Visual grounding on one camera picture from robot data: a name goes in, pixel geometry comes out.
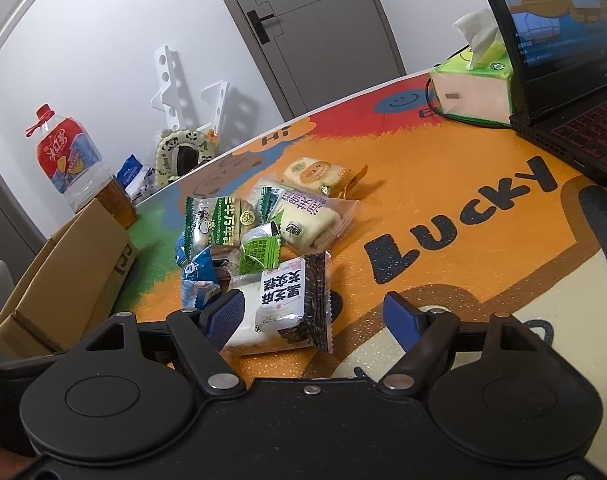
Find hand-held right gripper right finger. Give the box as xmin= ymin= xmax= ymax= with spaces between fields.
xmin=376 ymin=290 xmax=559 ymax=394

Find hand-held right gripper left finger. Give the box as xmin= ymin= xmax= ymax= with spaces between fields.
xmin=81 ymin=289 xmax=248 ymax=394

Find blue and white snack packet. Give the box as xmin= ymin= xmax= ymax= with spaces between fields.
xmin=175 ymin=234 xmax=222 ymax=311

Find blue nut packet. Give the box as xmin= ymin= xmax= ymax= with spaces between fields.
xmin=222 ymin=251 xmax=333 ymax=356

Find small green snack packet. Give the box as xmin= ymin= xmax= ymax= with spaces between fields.
xmin=240 ymin=221 xmax=283 ymax=276

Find green bread packet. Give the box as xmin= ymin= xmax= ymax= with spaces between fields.
xmin=185 ymin=195 xmax=259 ymax=254

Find clear roll cake packet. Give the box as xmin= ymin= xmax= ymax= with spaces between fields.
xmin=258 ymin=185 xmax=360 ymax=254

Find cardboard box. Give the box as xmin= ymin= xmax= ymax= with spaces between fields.
xmin=0 ymin=197 xmax=140 ymax=357

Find orange label cracker packet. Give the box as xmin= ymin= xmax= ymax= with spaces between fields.
xmin=282 ymin=156 xmax=369 ymax=199

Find colourful printed table mat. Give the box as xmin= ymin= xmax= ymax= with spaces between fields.
xmin=132 ymin=67 xmax=607 ymax=461

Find blue and white bag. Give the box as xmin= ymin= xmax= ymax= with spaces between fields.
xmin=118 ymin=154 xmax=157 ymax=204

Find large red label bottle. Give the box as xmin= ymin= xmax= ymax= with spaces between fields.
xmin=25 ymin=104 xmax=138 ymax=231

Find green tissue box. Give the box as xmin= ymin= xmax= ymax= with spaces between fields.
xmin=428 ymin=9 xmax=514 ymax=127

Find grey door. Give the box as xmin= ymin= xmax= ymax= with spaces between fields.
xmin=216 ymin=0 xmax=407 ymax=119

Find black laptop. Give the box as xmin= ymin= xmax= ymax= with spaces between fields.
xmin=471 ymin=0 xmax=607 ymax=189

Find short white perforated bracket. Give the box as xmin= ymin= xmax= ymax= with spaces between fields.
xmin=200 ymin=80 xmax=232 ymax=134

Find tall white perforated bracket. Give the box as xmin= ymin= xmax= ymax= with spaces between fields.
xmin=151 ymin=45 xmax=185 ymax=132

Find black door handle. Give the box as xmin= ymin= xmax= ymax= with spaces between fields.
xmin=247 ymin=9 xmax=279 ymax=45

